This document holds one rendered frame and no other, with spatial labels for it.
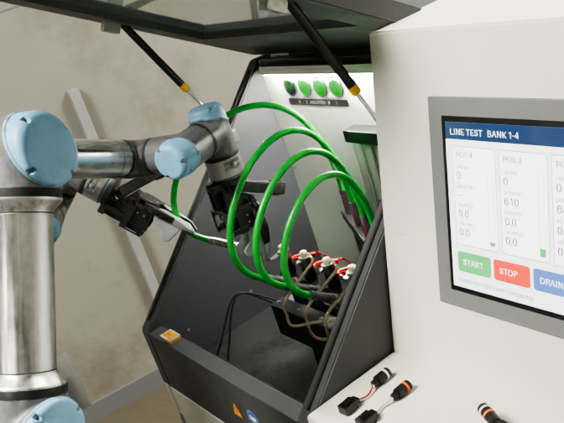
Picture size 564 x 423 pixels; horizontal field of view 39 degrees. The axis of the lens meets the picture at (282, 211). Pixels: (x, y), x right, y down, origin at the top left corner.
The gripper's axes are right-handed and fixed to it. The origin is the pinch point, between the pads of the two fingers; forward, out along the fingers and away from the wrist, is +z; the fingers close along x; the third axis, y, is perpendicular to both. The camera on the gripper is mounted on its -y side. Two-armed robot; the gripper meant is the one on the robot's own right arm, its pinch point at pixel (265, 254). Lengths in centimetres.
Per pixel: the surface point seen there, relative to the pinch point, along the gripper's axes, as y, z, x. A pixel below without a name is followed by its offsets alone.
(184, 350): 20.5, 16.9, -13.9
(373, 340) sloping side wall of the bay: 2.9, 9.6, 35.0
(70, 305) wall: 4, 59, -176
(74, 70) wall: -35, -31, -170
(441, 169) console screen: -9, -21, 51
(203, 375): 21.5, 20.1, -5.4
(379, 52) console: -14, -40, 38
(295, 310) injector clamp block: -0.7, 13.9, 3.1
